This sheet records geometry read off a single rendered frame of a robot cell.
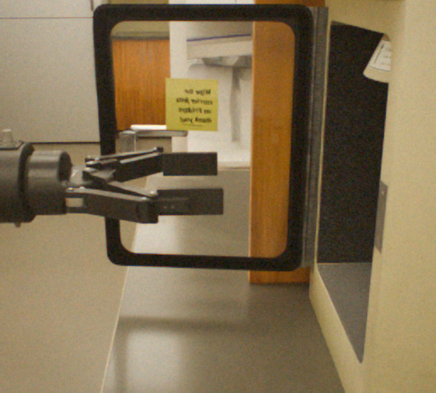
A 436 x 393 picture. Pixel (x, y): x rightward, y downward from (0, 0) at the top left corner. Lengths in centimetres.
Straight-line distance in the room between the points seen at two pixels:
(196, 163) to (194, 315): 27
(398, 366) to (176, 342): 33
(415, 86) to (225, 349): 46
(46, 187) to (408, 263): 39
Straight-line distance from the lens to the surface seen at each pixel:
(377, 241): 61
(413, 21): 55
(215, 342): 86
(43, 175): 67
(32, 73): 563
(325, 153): 85
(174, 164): 75
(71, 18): 550
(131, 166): 73
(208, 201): 62
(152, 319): 91
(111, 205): 62
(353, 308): 80
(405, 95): 56
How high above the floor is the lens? 141
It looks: 18 degrees down
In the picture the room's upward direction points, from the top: straight up
